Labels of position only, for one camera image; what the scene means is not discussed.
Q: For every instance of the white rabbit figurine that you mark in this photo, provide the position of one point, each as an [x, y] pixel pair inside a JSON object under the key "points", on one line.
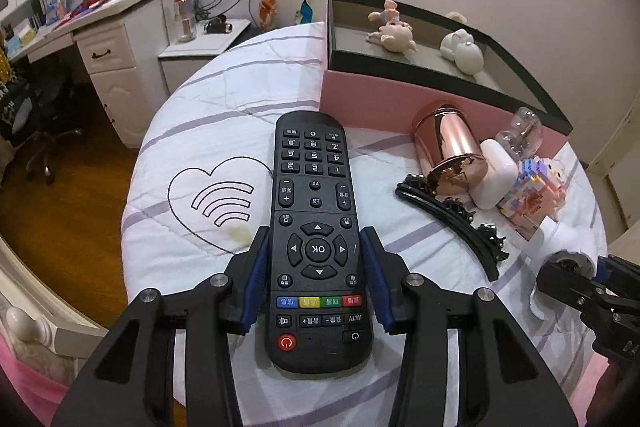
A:
{"points": [[462, 52]]}

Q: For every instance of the small black device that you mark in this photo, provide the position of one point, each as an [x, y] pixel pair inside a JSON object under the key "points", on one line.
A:
{"points": [[218, 27]]}

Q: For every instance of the white nightstand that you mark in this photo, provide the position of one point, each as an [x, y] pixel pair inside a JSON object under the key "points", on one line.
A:
{"points": [[190, 52]]}

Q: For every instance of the pink pig figurine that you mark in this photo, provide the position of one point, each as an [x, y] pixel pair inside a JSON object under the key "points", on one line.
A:
{"points": [[395, 34]]}

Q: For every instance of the cream wooden door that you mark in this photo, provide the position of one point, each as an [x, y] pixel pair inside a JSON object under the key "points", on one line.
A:
{"points": [[617, 177]]}

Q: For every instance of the blue white packet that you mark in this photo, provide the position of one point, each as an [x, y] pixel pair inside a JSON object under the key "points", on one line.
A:
{"points": [[304, 9]]}

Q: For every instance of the rose gold metal cup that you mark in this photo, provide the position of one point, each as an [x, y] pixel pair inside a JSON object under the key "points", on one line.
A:
{"points": [[445, 142]]}

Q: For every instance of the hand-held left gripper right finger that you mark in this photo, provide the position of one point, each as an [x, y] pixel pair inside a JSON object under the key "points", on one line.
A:
{"points": [[375, 277]]}

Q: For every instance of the pastel brick toy figure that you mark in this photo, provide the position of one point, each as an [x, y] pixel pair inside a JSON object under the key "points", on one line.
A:
{"points": [[535, 192]]}

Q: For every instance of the white desk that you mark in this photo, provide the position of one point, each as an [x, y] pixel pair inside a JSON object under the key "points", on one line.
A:
{"points": [[120, 67]]}

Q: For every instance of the white plastic object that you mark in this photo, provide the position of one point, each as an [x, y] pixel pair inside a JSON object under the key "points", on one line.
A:
{"points": [[570, 239]]}

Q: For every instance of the pink storage box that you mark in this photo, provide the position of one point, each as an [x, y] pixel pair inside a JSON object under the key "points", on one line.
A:
{"points": [[370, 102]]}

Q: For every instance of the cream yellow plush toy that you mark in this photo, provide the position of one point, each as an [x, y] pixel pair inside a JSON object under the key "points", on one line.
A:
{"points": [[455, 17]]}

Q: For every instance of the cream bed footboard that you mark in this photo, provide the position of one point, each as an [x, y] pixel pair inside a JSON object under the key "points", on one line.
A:
{"points": [[30, 322]]}

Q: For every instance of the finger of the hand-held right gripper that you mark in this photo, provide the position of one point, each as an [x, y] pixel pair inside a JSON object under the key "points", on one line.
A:
{"points": [[620, 269], [560, 279]]}

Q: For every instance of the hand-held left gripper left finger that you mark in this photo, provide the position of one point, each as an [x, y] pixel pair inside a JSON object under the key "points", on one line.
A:
{"points": [[255, 277]]}

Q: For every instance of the black hair clip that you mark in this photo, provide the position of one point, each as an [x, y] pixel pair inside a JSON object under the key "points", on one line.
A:
{"points": [[470, 232]]}

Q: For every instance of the orange lid water bottle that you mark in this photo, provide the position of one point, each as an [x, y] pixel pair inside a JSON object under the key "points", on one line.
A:
{"points": [[185, 19]]}

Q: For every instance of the orange snack bag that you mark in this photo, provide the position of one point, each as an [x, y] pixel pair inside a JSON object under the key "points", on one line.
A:
{"points": [[267, 9]]}

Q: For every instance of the black remote control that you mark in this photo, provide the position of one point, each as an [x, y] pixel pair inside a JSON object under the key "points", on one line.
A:
{"points": [[317, 187]]}

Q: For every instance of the white earbuds case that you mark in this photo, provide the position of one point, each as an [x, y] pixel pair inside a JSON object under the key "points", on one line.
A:
{"points": [[495, 177]]}

